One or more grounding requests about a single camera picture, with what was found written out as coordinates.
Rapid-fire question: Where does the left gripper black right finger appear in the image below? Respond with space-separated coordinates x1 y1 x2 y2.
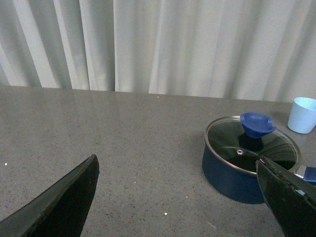
256 157 316 237

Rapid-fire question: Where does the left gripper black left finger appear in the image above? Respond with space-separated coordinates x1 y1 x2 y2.
0 155 99 237

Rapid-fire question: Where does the glass lid blue knob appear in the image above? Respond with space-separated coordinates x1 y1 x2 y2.
205 112 302 175

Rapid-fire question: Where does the light blue cup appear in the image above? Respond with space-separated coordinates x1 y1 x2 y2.
287 97 316 134

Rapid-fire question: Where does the white curtain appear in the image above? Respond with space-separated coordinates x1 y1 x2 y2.
0 0 316 102

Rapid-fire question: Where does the blue saucepan with handle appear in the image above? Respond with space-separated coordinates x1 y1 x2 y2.
201 116 316 204

